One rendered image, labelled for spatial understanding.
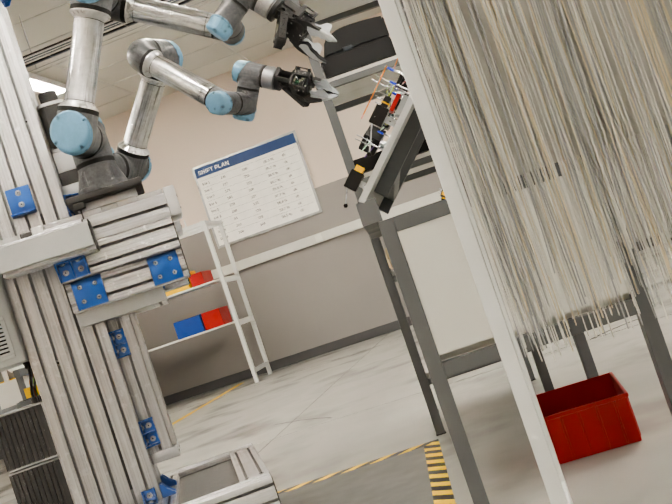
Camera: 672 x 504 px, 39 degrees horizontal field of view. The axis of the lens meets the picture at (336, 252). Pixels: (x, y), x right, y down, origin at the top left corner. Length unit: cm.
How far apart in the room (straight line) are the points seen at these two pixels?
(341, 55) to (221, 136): 698
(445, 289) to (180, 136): 861
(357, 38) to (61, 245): 167
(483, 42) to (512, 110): 14
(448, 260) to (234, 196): 827
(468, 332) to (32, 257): 121
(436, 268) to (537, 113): 79
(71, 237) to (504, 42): 142
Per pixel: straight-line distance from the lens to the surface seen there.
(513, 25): 183
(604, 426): 281
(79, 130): 279
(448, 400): 253
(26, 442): 315
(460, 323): 252
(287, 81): 316
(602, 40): 185
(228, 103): 311
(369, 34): 392
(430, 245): 251
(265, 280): 1064
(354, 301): 1046
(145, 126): 349
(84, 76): 284
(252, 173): 1065
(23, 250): 278
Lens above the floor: 68
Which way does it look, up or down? 2 degrees up
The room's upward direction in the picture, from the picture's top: 19 degrees counter-clockwise
